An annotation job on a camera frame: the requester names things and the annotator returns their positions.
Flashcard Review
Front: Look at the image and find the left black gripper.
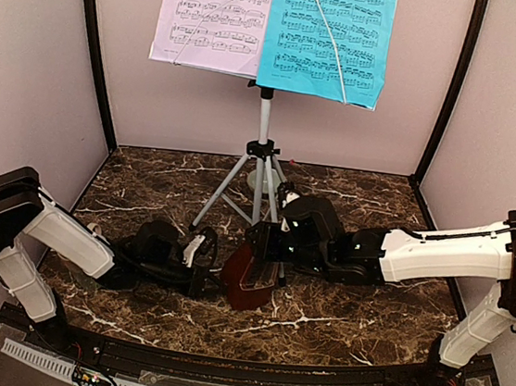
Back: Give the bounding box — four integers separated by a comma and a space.
137, 255, 228, 301

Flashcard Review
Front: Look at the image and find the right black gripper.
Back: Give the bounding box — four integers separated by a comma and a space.
240, 218, 336, 278

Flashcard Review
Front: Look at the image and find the brown wooden metronome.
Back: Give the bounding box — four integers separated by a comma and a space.
220, 242, 280, 311

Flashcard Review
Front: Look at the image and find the blue sheet music page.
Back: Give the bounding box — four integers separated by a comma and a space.
256, 0, 397, 110

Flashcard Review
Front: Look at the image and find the purple sheet music page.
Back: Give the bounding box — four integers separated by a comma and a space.
149, 0, 271, 80

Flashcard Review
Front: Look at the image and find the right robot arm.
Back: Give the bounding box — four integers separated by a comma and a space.
244, 190, 516, 386

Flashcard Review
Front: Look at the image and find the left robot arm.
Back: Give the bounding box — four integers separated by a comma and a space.
0, 167, 218, 354

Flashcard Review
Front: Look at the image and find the pale green round dish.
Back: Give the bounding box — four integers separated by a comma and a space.
245, 167, 289, 197

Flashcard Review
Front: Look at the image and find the white perforated music stand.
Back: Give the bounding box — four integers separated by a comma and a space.
148, 0, 388, 298

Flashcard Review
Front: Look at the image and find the cream ceramic mug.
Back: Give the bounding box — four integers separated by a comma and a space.
87, 222, 103, 237

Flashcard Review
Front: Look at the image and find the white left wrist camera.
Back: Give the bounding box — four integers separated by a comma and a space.
182, 234, 206, 268

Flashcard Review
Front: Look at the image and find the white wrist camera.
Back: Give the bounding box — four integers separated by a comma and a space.
182, 234, 206, 268
277, 181, 301, 232

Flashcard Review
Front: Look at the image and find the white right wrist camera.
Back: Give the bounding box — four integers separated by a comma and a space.
277, 181, 301, 232

